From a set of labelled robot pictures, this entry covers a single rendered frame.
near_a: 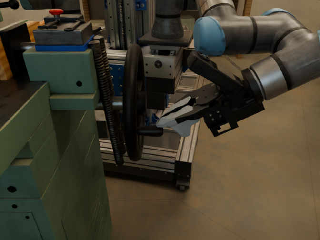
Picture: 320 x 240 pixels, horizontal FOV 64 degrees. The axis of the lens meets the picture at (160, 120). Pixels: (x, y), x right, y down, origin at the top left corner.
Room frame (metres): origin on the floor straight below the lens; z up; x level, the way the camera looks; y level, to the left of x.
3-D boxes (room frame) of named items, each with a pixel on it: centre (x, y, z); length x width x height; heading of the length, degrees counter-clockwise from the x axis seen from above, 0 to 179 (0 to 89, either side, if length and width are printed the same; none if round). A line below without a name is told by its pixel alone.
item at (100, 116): (0.83, 0.26, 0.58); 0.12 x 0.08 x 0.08; 89
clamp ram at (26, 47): (0.57, 0.28, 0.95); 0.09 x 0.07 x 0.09; 179
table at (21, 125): (0.57, 0.29, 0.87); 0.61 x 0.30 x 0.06; 179
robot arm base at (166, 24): (1.23, -0.04, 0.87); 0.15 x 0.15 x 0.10
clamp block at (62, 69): (0.57, 0.21, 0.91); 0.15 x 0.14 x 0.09; 179
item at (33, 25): (0.61, 0.33, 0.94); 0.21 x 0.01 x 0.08; 179
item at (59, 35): (0.57, 0.20, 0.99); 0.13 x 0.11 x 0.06; 179
